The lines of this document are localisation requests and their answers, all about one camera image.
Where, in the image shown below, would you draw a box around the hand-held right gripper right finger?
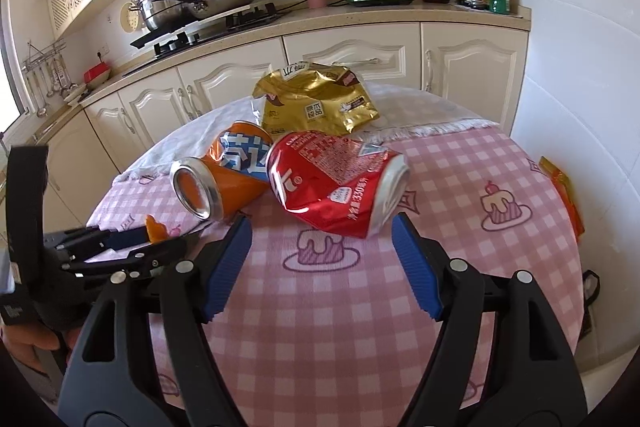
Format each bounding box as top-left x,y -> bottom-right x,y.
391,212 -> 588,427

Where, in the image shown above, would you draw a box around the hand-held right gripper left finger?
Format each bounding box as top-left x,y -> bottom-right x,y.
57,213 -> 255,427

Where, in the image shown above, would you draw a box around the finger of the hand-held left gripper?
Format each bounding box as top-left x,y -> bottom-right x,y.
61,234 -> 193,281
44,227 -> 151,261

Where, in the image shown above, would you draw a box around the crushed red can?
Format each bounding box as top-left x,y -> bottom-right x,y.
266,131 -> 412,240

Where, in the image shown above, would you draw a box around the person's left hand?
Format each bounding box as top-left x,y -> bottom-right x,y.
0,324 -> 81,370

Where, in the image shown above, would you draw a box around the crushed orange can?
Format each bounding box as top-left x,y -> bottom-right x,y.
170,121 -> 273,222

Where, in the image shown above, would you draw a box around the pink checked tablecloth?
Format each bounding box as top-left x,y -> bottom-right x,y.
85,107 -> 586,413

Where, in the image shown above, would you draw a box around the white dishes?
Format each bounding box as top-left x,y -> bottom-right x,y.
62,84 -> 91,105

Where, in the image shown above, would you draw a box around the row of hanging utensils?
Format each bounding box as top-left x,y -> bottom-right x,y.
22,41 -> 68,118

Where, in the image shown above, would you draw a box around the white lace cloth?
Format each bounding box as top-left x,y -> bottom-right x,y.
112,79 -> 501,185

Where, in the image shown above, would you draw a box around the orange snack packet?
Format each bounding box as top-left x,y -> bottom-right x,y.
539,157 -> 585,243

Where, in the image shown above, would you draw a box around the gold snack bag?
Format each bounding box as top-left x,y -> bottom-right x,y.
251,62 -> 383,138

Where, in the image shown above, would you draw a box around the black gas stove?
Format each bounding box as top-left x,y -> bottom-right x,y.
130,2 -> 286,58

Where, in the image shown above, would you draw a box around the cream perforated steamer plate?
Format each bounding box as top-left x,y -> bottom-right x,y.
121,2 -> 146,32

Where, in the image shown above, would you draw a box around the cream kitchen counter cabinets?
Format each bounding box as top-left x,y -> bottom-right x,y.
0,4 -> 531,228

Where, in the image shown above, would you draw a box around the steel steamer pot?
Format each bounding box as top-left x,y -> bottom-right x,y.
131,0 -> 197,32

